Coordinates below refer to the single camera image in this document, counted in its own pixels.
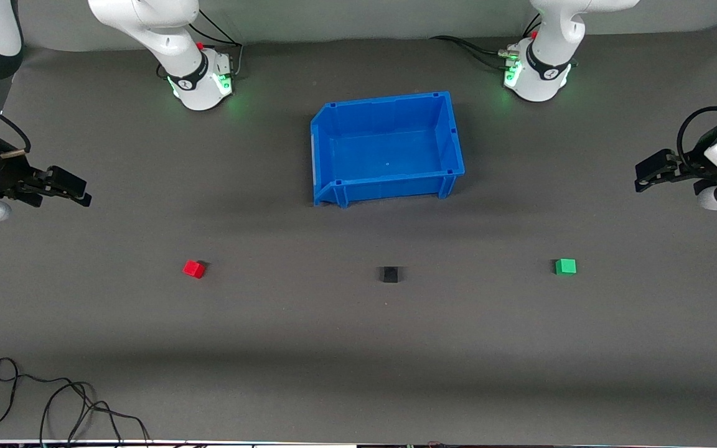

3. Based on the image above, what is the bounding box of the blue plastic storage bin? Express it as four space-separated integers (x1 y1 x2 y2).
310 91 466 208

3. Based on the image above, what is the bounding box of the dark grey table mat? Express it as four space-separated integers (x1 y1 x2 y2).
0 22 717 446

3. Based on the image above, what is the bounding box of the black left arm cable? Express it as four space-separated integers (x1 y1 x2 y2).
676 105 717 172

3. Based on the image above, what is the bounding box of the loose black cable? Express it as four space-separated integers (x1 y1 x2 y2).
0 357 151 446

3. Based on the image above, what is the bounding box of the black left base cable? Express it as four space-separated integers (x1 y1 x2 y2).
429 14 543 70

